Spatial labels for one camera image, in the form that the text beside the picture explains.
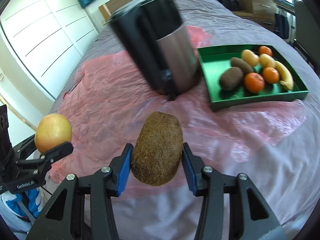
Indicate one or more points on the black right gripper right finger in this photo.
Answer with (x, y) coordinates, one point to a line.
(250, 215)

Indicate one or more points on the front orange tangerine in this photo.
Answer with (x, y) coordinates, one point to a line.
(254, 82)

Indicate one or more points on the yellow banana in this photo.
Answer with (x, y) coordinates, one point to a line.
(286, 79)

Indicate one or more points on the pink plastic sheet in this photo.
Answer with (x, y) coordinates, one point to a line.
(110, 100)

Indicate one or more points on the back orange tangerine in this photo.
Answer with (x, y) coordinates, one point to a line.
(265, 50)

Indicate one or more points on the green tray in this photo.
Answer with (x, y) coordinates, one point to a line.
(215, 60)

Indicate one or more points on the right yellow potato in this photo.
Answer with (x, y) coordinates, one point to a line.
(267, 61)

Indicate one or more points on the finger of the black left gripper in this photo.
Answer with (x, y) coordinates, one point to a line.
(44, 162)
(23, 149)

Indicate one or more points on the brown kiwi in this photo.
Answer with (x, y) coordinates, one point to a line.
(231, 78)
(158, 149)
(244, 66)

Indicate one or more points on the wooden drawer cabinet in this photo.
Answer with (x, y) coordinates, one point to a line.
(261, 12)

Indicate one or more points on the white wardrobe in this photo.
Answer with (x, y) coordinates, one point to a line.
(50, 37)

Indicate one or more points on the yellow green apple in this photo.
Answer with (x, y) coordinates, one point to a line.
(53, 130)

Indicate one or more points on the middle orange tangerine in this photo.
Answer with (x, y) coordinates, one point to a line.
(270, 75)

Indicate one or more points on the orange tangerine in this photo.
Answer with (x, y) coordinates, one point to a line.
(254, 82)
(265, 50)
(270, 75)

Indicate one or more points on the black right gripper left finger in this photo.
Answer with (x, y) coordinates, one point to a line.
(81, 207)

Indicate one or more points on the black steel trash can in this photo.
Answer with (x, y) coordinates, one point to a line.
(155, 36)

